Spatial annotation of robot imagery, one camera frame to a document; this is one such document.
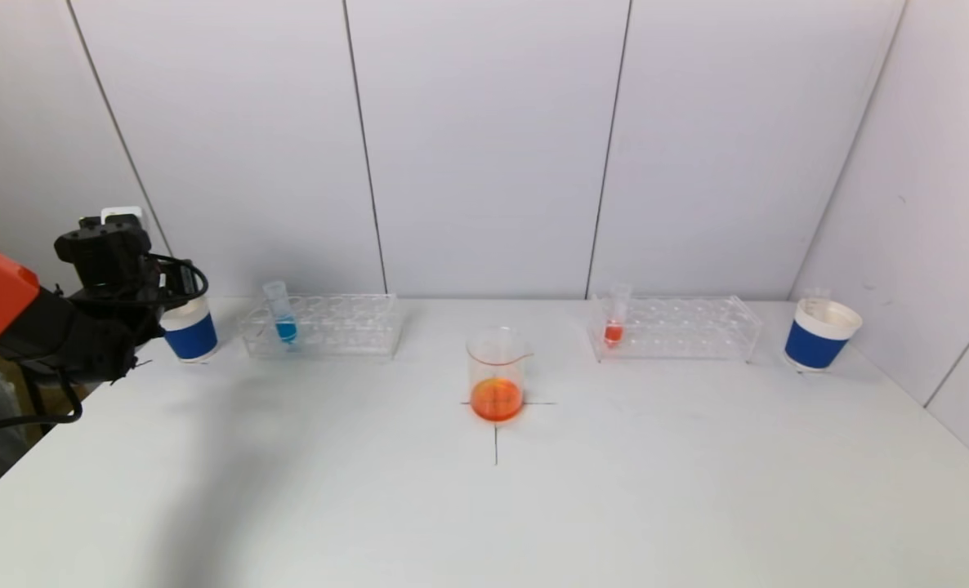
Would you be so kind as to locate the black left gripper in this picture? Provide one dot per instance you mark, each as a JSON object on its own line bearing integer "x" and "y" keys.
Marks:
{"x": 180, "y": 282}

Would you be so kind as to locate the clear test tube yellow pigment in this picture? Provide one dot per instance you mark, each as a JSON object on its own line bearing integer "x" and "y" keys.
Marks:
{"x": 815, "y": 296}

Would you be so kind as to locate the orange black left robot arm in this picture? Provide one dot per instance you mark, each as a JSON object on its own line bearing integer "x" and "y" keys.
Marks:
{"x": 60, "y": 335}

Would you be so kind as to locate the blue pigment test tube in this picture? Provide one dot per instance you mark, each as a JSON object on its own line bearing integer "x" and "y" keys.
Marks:
{"x": 284, "y": 327}

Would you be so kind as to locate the clear acrylic test tube rack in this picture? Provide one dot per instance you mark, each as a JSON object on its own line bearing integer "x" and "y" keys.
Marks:
{"x": 680, "y": 331}
{"x": 337, "y": 331}

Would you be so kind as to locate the clear glass beaker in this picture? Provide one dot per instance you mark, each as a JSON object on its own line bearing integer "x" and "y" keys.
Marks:
{"x": 497, "y": 396}

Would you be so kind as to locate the red pigment test tube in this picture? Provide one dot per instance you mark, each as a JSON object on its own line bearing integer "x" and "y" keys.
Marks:
{"x": 613, "y": 332}

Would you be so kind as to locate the blue white paper cup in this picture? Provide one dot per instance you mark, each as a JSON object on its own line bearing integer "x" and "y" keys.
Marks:
{"x": 815, "y": 345}
{"x": 192, "y": 336}

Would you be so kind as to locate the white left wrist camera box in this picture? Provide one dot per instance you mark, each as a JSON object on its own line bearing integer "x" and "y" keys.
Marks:
{"x": 121, "y": 217}

